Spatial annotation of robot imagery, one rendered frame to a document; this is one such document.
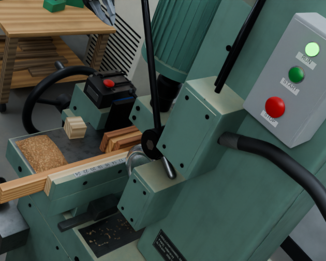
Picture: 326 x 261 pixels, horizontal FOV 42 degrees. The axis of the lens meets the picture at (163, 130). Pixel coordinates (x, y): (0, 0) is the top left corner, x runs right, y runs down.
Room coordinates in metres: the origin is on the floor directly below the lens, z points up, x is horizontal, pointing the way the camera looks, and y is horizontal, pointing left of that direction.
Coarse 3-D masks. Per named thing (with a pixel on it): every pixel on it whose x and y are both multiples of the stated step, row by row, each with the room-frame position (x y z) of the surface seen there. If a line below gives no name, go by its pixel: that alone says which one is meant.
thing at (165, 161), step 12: (144, 0) 0.77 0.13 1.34; (144, 12) 0.76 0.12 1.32; (144, 24) 0.75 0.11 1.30; (156, 84) 0.72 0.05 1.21; (156, 96) 0.71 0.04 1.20; (156, 108) 0.70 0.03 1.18; (156, 120) 0.69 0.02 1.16; (144, 132) 0.68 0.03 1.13; (156, 132) 0.67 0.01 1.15; (144, 144) 0.67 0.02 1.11; (156, 144) 0.65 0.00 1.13; (156, 156) 0.64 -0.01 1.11; (168, 168) 0.65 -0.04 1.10
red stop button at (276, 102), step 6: (276, 96) 0.55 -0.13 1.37; (270, 102) 0.55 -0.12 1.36; (276, 102) 0.54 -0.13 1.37; (282, 102) 0.54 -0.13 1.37; (270, 108) 0.54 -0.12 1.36; (276, 108) 0.54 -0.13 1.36; (282, 108) 0.54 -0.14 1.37; (270, 114) 0.54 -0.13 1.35; (276, 114) 0.54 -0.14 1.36; (282, 114) 0.54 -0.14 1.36
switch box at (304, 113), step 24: (312, 24) 0.56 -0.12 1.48; (288, 48) 0.57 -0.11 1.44; (264, 72) 0.58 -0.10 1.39; (312, 72) 0.54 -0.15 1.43; (264, 96) 0.56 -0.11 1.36; (288, 96) 0.55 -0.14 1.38; (312, 96) 0.53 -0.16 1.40; (264, 120) 0.55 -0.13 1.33; (288, 120) 0.54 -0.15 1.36; (312, 120) 0.53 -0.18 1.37; (288, 144) 0.53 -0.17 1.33
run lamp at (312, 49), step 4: (308, 44) 0.55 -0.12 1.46; (312, 44) 0.55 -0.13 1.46; (316, 44) 0.55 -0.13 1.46; (308, 48) 0.55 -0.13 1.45; (312, 48) 0.55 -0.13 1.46; (316, 48) 0.54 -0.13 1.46; (308, 52) 0.55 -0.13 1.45; (312, 52) 0.54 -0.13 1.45; (316, 52) 0.54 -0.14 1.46; (312, 56) 0.55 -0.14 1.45
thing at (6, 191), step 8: (112, 152) 0.80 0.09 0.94; (120, 152) 0.81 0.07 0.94; (88, 160) 0.74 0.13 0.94; (96, 160) 0.75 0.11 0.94; (56, 168) 0.67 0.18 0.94; (64, 168) 0.68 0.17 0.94; (32, 176) 0.62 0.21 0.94; (40, 176) 0.63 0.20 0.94; (0, 184) 0.57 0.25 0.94; (8, 184) 0.58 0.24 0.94; (16, 184) 0.59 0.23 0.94; (24, 184) 0.60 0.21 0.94; (32, 184) 0.61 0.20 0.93; (40, 184) 0.63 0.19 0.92; (0, 192) 0.56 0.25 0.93; (8, 192) 0.57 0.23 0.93; (16, 192) 0.58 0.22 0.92; (24, 192) 0.60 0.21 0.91; (32, 192) 0.61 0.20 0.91; (0, 200) 0.56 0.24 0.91; (8, 200) 0.57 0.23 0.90
